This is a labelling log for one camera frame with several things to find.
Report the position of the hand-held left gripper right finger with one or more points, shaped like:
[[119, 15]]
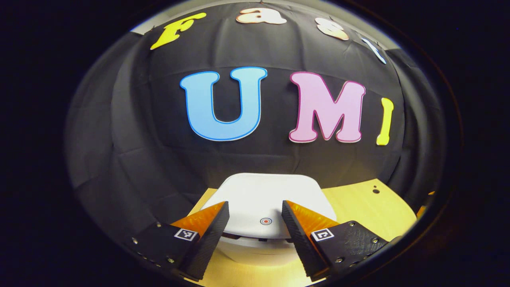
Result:
[[301, 247]]

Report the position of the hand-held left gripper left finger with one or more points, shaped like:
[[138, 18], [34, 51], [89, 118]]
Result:
[[207, 247]]

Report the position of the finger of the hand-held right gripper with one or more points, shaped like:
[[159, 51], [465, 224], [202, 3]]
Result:
[[421, 210]]

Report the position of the white desktop garbage bin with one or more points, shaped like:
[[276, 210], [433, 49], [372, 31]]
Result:
[[259, 195]]

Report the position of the wooden desktop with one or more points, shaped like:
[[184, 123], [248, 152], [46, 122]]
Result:
[[358, 215]]

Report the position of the black backdrop cloth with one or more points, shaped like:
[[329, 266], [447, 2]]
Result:
[[279, 159]]

